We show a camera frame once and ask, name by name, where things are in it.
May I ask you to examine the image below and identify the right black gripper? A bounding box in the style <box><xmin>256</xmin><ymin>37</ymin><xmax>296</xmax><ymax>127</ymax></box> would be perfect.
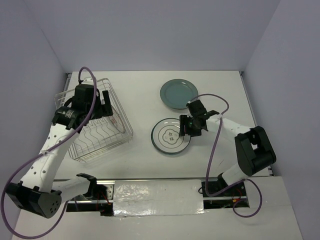
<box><xmin>179</xmin><ymin>114</ymin><xmax>203</xmax><ymax>137</ymax></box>

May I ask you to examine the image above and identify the white plate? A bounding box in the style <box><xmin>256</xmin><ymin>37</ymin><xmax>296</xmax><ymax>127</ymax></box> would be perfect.
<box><xmin>155</xmin><ymin>148</ymin><xmax>186</xmax><ymax>157</ymax></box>
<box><xmin>150</xmin><ymin>118</ymin><xmax>191</xmax><ymax>150</ymax></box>

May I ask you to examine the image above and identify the teal green plate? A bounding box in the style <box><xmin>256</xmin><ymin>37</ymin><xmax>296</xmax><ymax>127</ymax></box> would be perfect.
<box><xmin>159</xmin><ymin>79</ymin><xmax>199</xmax><ymax>110</ymax></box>

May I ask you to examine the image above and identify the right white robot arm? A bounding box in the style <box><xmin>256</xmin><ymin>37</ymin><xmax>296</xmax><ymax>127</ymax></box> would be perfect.
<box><xmin>179</xmin><ymin>99</ymin><xmax>277</xmax><ymax>197</ymax></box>

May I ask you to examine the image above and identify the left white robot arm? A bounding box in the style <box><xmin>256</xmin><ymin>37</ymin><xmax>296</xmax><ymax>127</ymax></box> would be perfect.
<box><xmin>5</xmin><ymin>84</ymin><xmax>113</xmax><ymax>219</ymax></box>

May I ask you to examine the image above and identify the wire dish rack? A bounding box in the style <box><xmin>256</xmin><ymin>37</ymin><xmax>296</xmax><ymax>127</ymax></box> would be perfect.
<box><xmin>54</xmin><ymin>78</ymin><xmax>133</xmax><ymax>162</ymax></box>

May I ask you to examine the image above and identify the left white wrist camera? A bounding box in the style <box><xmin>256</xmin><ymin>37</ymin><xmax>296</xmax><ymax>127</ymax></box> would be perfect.
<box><xmin>78</xmin><ymin>77</ymin><xmax>94</xmax><ymax>88</ymax></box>

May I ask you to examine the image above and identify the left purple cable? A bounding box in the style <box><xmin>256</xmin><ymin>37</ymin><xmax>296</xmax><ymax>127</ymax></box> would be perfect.
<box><xmin>1</xmin><ymin>66</ymin><xmax>98</xmax><ymax>238</ymax></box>

